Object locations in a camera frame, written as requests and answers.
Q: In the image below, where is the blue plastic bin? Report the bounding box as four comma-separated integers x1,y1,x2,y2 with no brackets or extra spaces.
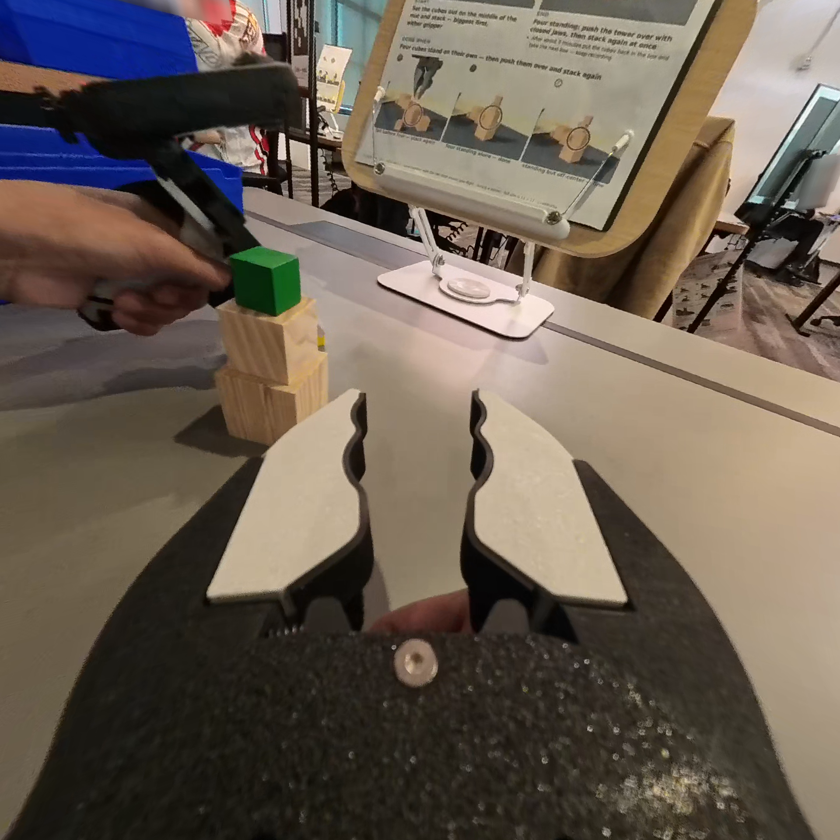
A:
0,123,245,217
0,0,200,83

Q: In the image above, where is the person's left hand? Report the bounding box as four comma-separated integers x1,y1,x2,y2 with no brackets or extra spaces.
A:
0,178,232,337

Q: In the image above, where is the medium plain wooden cube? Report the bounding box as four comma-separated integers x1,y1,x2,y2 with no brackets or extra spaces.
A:
217,297,320,387

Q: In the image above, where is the beige coat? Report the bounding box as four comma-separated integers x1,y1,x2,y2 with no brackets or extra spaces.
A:
525,117,736,322

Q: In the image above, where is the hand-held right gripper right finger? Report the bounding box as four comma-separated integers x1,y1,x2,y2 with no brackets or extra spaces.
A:
461,388,630,636

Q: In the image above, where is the small green wooden cube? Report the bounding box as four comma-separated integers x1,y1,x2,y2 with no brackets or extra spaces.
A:
228,247,301,317

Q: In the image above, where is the black tag board stand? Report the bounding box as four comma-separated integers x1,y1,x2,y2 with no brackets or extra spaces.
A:
282,0,342,207

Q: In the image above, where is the large display screen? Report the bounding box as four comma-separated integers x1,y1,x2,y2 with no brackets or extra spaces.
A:
735,84,840,211

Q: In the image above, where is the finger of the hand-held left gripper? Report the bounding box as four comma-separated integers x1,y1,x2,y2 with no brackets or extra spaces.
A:
152,141,265,265
197,259,236,309

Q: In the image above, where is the black tripod stand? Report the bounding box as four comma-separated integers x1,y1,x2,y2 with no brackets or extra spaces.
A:
686,151,828,334

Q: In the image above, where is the printed leaflet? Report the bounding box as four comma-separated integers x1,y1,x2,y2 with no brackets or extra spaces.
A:
672,249,749,332

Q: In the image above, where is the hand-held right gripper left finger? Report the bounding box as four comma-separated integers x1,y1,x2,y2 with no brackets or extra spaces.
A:
205,388,375,634

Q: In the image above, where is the person's right hand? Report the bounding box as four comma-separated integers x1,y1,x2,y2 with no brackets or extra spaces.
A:
371,589,473,635

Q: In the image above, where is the wooden shelf board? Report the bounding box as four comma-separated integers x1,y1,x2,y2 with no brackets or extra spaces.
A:
0,60,112,96

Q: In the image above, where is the large plain wooden cube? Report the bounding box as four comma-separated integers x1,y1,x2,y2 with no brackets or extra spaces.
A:
215,352,329,447

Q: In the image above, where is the printed instruction sheet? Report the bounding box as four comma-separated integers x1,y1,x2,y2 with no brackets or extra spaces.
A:
354,0,723,232

